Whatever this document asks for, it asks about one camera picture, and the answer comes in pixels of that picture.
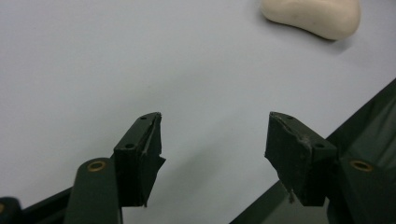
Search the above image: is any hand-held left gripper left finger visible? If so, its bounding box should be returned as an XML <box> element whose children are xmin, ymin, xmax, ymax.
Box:
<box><xmin>64</xmin><ymin>111</ymin><xmax>166</xmax><ymax>224</ymax></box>

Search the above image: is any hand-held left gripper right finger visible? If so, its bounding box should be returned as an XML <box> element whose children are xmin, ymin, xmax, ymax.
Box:
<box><xmin>264</xmin><ymin>111</ymin><xmax>396</xmax><ymax>224</ymax></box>

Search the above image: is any cream kidney-shaped soap bar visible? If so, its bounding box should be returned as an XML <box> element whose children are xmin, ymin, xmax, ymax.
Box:
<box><xmin>260</xmin><ymin>0</ymin><xmax>362</xmax><ymax>41</ymax></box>

